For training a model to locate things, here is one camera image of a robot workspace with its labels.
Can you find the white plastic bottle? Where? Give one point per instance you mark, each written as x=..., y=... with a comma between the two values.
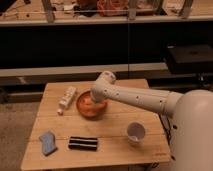
x=66, y=100

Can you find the black box on right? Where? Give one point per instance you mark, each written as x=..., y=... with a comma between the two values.
x=190, y=59

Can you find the metal shelf rack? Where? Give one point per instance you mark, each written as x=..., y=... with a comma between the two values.
x=86, y=12

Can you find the blue sponge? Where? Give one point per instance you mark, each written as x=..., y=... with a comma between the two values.
x=48, y=143

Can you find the black striped rectangular object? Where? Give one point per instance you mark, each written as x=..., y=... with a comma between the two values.
x=83, y=143

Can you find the white paper cup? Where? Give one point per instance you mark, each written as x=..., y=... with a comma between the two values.
x=135, y=133

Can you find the orange ceramic bowl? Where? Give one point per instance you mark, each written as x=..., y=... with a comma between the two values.
x=87, y=108

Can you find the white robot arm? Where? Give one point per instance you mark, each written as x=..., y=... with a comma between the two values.
x=191, y=143

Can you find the wooden table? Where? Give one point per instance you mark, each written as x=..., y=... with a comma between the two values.
x=110, y=130

